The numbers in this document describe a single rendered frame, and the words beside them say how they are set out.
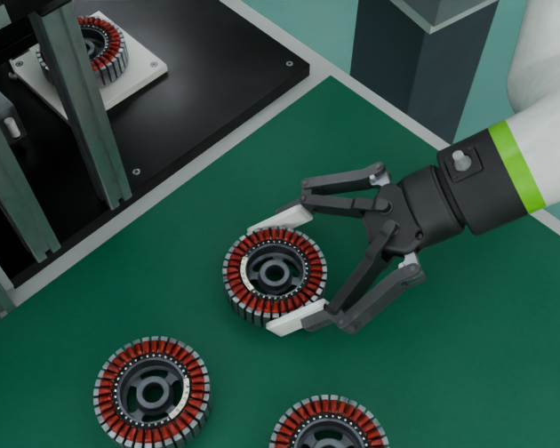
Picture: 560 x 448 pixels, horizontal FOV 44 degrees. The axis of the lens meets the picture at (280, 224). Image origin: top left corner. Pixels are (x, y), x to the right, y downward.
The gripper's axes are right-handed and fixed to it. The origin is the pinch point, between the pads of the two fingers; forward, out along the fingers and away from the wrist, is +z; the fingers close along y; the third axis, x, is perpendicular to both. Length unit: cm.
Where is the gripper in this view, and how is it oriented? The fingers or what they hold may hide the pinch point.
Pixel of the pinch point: (276, 275)
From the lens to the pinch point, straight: 74.7
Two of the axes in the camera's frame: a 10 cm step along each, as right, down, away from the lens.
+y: 1.9, 8.2, -5.4
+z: -8.5, 4.1, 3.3
